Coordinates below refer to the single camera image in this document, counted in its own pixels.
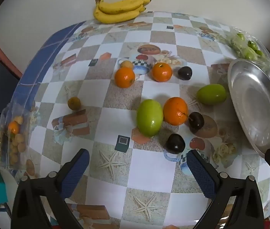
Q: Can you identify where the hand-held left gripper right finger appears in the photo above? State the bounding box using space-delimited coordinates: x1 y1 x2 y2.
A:
186 149 265 229

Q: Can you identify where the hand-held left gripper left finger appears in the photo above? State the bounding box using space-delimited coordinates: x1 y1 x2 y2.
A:
10 148 90 229

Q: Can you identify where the dark purple plum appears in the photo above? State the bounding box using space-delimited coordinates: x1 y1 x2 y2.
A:
188 112 205 132
178 66 193 80
165 134 186 154

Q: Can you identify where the round metal plate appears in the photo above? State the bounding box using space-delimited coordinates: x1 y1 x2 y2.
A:
227 58 270 159

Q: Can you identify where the large green fruit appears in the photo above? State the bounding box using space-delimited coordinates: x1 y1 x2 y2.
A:
196 84 227 106
136 99 164 138

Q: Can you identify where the orange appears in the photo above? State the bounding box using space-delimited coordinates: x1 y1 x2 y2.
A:
163 97 189 126
8 121 20 135
114 67 136 88
151 62 173 82

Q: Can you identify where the pile of small tan fruits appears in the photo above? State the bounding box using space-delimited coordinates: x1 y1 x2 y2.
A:
9 116 36 176

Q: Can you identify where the pile of small green fruits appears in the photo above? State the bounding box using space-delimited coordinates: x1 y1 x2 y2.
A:
230 33 265 61

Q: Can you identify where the small brownish green fruit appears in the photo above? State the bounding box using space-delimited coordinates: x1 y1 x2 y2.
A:
67 97 81 110

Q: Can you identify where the clear plastic bag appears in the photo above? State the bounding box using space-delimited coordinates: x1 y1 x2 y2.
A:
0 101 40 172
221 29 270 69

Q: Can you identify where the yellow banana bunch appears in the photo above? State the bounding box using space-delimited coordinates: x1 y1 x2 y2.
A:
93 0 152 25

